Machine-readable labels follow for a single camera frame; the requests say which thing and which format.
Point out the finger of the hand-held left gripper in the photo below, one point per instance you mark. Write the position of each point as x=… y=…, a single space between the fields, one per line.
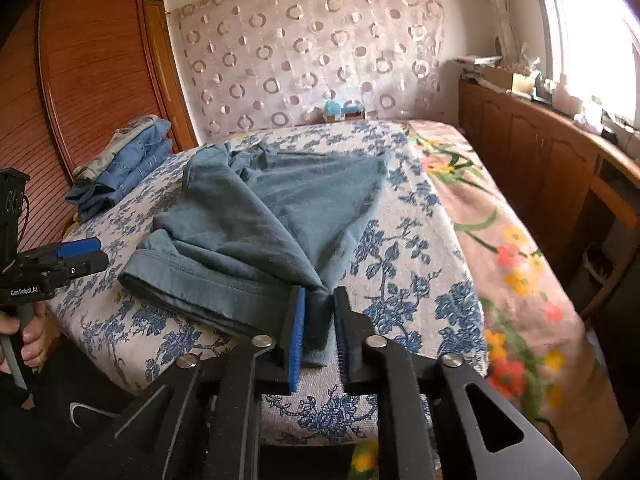
x=80 y=248
x=87 y=263

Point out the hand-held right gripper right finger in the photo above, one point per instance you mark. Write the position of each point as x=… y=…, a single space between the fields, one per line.
x=342 y=332

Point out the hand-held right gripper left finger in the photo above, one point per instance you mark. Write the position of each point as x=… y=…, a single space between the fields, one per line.
x=298 y=340

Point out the teal pants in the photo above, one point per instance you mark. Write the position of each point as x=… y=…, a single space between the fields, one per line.
x=240 y=220

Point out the person's left hand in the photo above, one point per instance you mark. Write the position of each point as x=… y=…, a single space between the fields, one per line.
x=34 y=345

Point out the blue floral bedspread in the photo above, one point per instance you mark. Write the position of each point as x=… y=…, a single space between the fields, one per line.
x=405 y=270

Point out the folded blue jeans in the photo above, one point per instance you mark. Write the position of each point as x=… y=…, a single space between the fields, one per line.
x=135 y=172

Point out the person's black-clad leg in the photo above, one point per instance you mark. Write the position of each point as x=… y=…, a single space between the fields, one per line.
x=65 y=420

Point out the wooden wardrobe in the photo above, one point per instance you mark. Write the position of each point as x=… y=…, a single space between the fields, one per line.
x=95 y=85

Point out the pink floral blanket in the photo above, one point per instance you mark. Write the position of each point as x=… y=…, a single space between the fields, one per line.
x=480 y=220

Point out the small printed box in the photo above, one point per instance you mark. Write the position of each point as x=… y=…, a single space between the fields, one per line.
x=354 y=111

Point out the blue tissue pack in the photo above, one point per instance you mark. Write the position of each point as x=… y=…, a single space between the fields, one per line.
x=334 y=110

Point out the long wooden cabinet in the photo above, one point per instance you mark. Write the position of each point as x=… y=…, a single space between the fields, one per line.
x=540 y=160

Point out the circle-patterned headboard cover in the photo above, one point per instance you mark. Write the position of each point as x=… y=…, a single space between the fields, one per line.
x=310 y=45

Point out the open cardboard box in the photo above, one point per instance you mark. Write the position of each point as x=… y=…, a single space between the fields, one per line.
x=510 y=80

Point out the stack of papers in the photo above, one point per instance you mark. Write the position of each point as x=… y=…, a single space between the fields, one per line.
x=477 y=61

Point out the white lace curtain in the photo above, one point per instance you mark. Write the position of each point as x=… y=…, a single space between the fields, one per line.
x=497 y=5

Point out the window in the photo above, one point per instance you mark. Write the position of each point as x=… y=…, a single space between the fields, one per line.
x=595 y=35

